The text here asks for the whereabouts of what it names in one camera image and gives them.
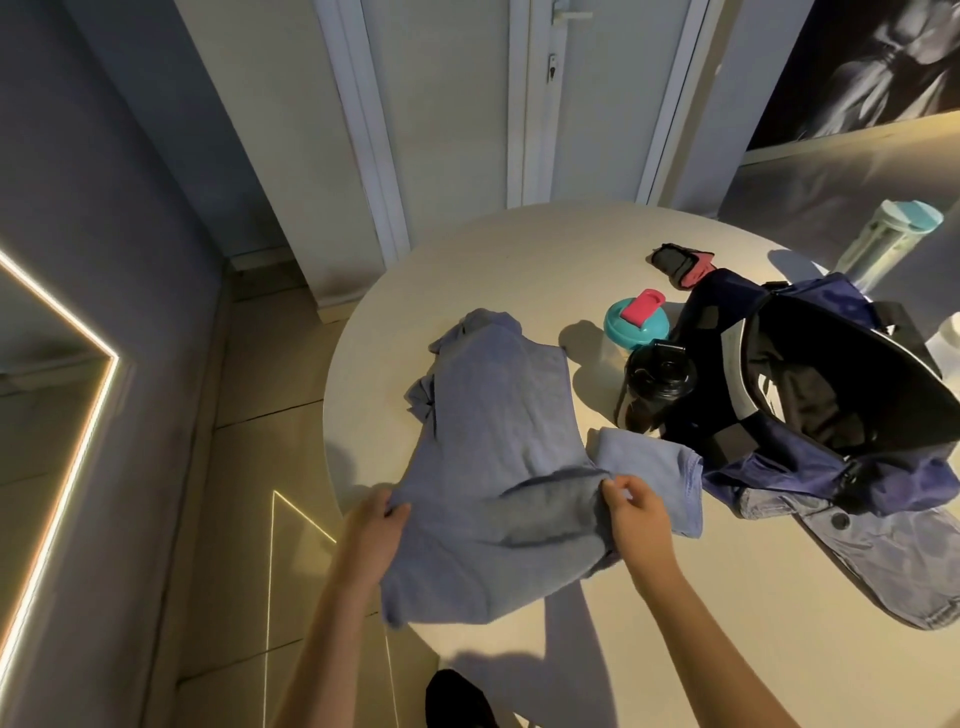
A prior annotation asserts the person's right hand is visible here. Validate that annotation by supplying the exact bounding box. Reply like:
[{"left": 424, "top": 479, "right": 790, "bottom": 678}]
[{"left": 600, "top": 474, "right": 681, "bottom": 579}]

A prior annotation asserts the person's left hand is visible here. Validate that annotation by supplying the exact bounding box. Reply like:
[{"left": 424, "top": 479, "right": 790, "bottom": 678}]
[{"left": 339, "top": 486, "right": 413, "bottom": 587}]

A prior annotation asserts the grey-blue t-shirt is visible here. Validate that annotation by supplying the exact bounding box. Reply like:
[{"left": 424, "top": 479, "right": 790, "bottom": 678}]
[{"left": 379, "top": 309, "right": 705, "bottom": 629}]

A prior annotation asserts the person's left forearm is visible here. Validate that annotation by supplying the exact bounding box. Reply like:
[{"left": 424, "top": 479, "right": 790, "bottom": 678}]
[{"left": 273, "top": 561, "right": 380, "bottom": 728}]

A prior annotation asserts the person's right forearm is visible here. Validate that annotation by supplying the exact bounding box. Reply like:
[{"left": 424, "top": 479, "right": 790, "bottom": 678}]
[{"left": 622, "top": 559, "right": 802, "bottom": 728}]

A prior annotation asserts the black shaker bottle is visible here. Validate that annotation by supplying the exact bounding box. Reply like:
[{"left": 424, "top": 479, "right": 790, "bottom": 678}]
[{"left": 613, "top": 339, "right": 699, "bottom": 435}]

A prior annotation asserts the teal lid shaker bottle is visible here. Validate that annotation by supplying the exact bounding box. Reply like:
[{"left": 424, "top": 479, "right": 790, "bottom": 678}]
[{"left": 597, "top": 288, "right": 671, "bottom": 376}]

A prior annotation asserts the person's black shoe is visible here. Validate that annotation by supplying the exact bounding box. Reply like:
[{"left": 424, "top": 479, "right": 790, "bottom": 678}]
[{"left": 424, "top": 669, "right": 498, "bottom": 728}]

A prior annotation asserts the navy blue gym bag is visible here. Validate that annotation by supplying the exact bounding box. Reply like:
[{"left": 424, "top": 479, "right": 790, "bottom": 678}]
[{"left": 658, "top": 269, "right": 960, "bottom": 519}]

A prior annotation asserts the black and pink glove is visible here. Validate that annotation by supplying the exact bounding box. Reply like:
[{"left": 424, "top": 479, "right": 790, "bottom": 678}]
[{"left": 649, "top": 243, "right": 720, "bottom": 291}]

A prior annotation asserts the blue denim garment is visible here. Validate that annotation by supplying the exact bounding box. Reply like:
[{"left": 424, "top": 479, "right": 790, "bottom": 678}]
[{"left": 738, "top": 495, "right": 960, "bottom": 631}]

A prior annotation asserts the mirror with light strip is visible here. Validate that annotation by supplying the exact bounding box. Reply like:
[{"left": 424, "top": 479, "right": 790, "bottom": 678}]
[{"left": 0, "top": 249, "right": 121, "bottom": 680}]

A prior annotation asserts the clear bottle with teal cap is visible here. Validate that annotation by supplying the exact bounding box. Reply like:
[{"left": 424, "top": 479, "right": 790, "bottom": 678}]
[{"left": 834, "top": 199, "right": 945, "bottom": 294}]

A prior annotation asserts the white door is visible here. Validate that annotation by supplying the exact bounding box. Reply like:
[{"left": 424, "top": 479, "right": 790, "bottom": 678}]
[{"left": 313, "top": 0, "right": 714, "bottom": 267}]

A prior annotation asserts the black and white poster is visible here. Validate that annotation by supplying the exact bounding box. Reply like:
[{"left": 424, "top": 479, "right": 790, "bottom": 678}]
[{"left": 746, "top": 0, "right": 960, "bottom": 153}]

